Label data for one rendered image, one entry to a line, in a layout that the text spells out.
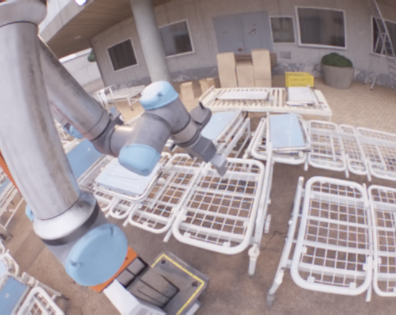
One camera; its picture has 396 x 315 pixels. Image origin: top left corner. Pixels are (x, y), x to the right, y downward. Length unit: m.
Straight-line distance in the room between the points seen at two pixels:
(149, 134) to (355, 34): 7.18
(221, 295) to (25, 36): 1.63
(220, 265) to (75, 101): 1.54
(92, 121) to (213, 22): 6.69
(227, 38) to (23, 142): 6.77
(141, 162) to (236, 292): 1.38
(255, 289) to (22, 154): 1.56
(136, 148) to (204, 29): 6.86
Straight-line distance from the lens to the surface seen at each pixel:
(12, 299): 1.95
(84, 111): 0.40
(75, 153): 2.34
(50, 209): 0.26
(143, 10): 5.68
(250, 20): 6.72
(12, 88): 0.23
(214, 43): 7.03
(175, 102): 0.39
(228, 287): 1.60
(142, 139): 0.35
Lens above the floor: 1.55
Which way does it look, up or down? 35 degrees down
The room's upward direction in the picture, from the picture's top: 14 degrees counter-clockwise
